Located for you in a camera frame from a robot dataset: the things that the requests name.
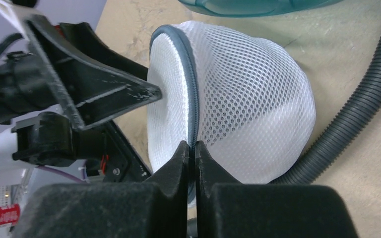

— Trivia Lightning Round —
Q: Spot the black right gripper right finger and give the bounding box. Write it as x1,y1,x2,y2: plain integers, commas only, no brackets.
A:
195,141,358,238

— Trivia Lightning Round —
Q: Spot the black corrugated hose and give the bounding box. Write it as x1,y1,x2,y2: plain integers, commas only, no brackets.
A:
270,0,381,185

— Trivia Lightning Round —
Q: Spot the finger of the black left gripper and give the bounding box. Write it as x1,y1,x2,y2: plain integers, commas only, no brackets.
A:
59,22,148,81

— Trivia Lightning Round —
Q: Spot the teal plastic basin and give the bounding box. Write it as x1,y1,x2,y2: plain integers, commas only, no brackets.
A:
179,0,338,17

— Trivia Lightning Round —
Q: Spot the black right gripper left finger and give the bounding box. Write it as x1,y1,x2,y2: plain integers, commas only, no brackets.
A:
13,141,190,238

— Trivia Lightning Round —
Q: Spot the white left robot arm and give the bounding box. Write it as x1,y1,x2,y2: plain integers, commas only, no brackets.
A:
0,14,162,238

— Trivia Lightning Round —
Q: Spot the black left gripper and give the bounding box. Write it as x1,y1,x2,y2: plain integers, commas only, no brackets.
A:
0,14,162,130

